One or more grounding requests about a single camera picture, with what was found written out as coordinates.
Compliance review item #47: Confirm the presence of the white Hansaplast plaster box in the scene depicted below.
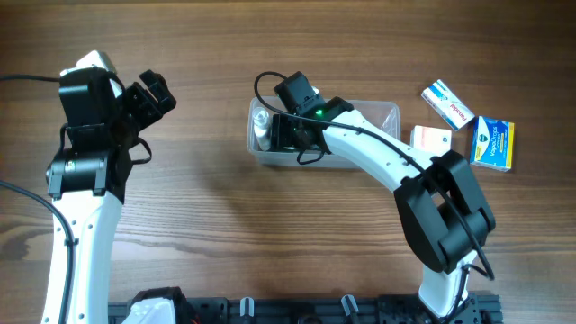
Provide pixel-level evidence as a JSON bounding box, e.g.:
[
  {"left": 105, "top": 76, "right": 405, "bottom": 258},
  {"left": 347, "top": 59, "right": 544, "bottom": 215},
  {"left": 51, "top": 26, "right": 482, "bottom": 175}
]
[{"left": 410, "top": 125, "right": 452, "bottom": 157}]

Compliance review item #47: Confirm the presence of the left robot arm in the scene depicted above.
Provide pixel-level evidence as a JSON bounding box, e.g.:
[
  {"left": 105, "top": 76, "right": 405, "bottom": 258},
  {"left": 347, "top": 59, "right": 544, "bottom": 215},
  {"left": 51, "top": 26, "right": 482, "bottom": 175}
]
[{"left": 41, "top": 67, "right": 176, "bottom": 323}]

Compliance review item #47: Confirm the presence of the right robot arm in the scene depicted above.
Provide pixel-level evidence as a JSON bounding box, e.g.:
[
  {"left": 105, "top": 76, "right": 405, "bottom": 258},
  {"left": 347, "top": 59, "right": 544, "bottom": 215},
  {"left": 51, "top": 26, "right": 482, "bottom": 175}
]
[{"left": 274, "top": 72, "right": 496, "bottom": 323}]

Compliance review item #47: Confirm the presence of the clear plastic container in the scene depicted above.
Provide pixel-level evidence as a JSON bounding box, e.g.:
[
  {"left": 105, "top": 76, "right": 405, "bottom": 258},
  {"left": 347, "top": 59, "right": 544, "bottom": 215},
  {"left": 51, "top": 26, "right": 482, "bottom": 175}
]
[{"left": 247, "top": 95, "right": 402, "bottom": 171}]

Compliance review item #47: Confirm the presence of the white blue Panadol box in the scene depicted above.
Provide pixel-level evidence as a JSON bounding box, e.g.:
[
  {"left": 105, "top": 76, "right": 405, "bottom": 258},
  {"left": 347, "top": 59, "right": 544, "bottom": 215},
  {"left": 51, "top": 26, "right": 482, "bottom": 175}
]
[{"left": 421, "top": 79, "right": 475, "bottom": 131}]

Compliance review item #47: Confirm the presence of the blue yellow VapoDrops box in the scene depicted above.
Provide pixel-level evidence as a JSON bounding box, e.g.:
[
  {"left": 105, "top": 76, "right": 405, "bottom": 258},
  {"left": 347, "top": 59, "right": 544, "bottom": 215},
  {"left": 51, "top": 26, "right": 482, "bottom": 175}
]
[{"left": 470, "top": 116, "right": 516, "bottom": 172}]

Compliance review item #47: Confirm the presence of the left black camera cable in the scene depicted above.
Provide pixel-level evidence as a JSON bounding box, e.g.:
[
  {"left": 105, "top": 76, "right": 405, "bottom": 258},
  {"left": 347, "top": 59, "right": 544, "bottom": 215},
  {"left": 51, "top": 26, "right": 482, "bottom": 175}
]
[{"left": 0, "top": 74, "right": 76, "bottom": 324}]

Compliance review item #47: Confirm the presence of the black camera cable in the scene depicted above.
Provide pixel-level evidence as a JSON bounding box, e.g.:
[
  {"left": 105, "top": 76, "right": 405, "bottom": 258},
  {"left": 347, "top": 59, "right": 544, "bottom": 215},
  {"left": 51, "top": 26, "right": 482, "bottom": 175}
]
[
  {"left": 253, "top": 70, "right": 496, "bottom": 324},
  {"left": 0, "top": 74, "right": 76, "bottom": 324}
]

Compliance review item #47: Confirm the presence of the right black camera cable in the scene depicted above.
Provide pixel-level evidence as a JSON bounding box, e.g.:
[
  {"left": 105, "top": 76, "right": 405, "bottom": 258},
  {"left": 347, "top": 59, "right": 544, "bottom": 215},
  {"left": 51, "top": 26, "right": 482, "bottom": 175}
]
[{"left": 253, "top": 70, "right": 496, "bottom": 324}]

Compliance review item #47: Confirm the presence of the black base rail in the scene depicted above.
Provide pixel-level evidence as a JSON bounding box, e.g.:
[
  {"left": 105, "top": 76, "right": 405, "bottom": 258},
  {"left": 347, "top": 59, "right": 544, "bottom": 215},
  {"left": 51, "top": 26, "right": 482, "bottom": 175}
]
[{"left": 108, "top": 292, "right": 504, "bottom": 324}]

